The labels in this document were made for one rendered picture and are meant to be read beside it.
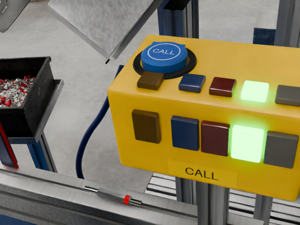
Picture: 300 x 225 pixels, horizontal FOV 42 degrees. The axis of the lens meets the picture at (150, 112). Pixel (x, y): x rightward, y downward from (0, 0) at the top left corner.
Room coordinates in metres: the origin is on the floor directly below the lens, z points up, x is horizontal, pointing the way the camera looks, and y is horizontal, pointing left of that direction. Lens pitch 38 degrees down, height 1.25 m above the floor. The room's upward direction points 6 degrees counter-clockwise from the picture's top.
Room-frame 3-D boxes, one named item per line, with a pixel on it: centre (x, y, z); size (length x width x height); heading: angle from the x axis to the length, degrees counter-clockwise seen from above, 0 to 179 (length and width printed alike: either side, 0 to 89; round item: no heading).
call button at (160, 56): (0.29, -0.02, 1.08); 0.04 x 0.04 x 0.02
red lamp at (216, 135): (0.22, -0.05, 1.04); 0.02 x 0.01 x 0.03; 66
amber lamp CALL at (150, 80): (0.26, 0.00, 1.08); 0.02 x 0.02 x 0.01; 66
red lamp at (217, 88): (0.24, -0.06, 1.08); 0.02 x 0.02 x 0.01; 66
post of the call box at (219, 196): (0.28, -0.06, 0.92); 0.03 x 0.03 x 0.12; 66
